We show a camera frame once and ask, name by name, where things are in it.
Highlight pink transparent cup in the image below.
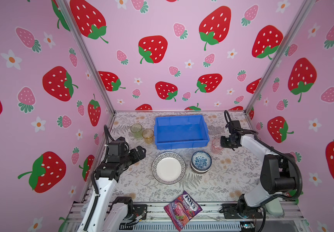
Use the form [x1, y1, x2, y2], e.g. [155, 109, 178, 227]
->
[211, 138, 223, 154]

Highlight yellow transparent cup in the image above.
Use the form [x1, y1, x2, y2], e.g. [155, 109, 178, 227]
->
[142, 129, 154, 144]

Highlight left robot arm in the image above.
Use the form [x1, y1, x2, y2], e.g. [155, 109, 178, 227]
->
[78, 125, 146, 232]

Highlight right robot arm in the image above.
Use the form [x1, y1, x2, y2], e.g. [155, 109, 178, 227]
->
[220, 130, 303, 218]

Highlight blue plastic bin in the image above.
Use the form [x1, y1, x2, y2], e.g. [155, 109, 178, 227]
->
[154, 115, 210, 150]

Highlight blue patterned bowl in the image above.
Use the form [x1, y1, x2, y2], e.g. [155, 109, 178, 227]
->
[191, 151, 212, 171]

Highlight white plate with patterned rim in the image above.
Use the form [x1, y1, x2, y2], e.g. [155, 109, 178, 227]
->
[152, 152, 186, 185]

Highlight purple Fox's candy bag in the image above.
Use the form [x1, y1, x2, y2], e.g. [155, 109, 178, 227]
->
[164, 190, 202, 232]

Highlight pale green oblong case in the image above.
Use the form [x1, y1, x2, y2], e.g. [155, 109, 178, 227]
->
[265, 198, 284, 218]

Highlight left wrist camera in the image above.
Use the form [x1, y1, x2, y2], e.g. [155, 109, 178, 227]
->
[108, 140, 127, 156]

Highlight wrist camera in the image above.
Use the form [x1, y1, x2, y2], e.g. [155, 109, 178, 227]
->
[108, 140, 127, 156]
[226, 120, 242, 134]

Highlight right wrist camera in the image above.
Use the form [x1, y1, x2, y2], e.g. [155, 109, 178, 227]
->
[226, 120, 242, 134]

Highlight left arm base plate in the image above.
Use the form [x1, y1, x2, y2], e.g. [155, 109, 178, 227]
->
[108, 203, 148, 221]

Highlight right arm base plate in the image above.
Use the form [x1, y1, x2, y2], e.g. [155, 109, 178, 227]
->
[219, 203, 263, 219]

